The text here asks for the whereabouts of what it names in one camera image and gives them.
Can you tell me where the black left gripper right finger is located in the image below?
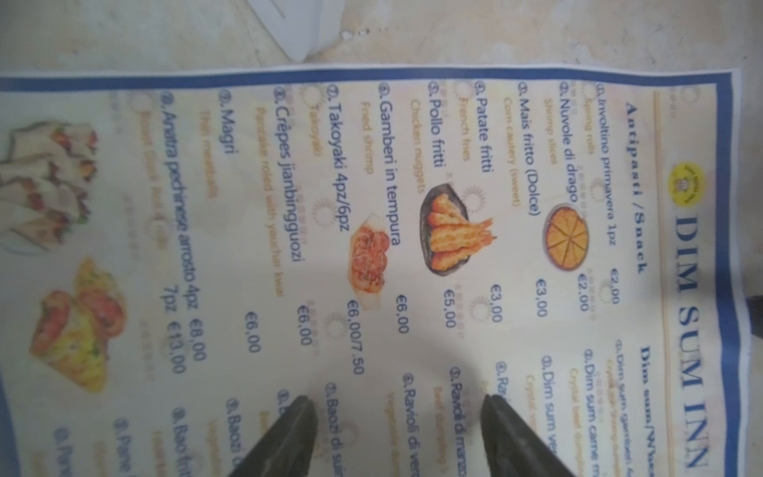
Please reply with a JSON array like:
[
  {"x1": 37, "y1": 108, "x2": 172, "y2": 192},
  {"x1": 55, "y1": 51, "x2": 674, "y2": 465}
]
[{"x1": 480, "y1": 395, "x2": 573, "y2": 477}]

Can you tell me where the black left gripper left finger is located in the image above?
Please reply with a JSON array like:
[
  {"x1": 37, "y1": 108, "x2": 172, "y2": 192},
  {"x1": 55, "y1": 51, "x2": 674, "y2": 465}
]
[{"x1": 230, "y1": 396, "x2": 318, "y2": 477}]

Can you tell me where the Dim Sum Inn blue-bordered menu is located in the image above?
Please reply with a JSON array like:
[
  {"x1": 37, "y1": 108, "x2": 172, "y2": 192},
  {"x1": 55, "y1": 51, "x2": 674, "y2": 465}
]
[{"x1": 1, "y1": 67, "x2": 751, "y2": 476}]

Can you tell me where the large frosted acrylic menu rack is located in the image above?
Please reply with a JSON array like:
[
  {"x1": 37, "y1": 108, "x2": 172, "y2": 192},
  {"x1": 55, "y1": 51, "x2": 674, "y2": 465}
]
[{"x1": 248, "y1": 0, "x2": 346, "y2": 63}]

